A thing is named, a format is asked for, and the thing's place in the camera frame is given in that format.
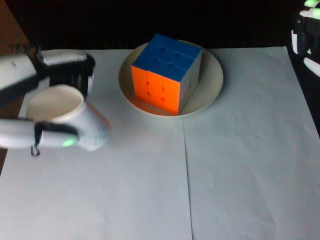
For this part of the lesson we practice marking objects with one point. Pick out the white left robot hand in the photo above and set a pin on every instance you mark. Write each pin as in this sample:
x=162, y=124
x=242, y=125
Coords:
x=15, y=70

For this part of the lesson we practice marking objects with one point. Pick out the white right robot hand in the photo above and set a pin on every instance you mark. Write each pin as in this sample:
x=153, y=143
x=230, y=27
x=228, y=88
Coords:
x=310, y=27

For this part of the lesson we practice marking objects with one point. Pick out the white paper cup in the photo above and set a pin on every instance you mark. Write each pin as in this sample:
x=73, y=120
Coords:
x=57, y=102

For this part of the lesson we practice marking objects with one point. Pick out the colourful puzzle cube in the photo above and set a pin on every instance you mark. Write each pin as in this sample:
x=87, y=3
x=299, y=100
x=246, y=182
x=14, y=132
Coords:
x=160, y=85

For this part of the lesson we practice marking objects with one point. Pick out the round cream plate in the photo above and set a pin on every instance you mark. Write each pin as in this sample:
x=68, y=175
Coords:
x=212, y=82

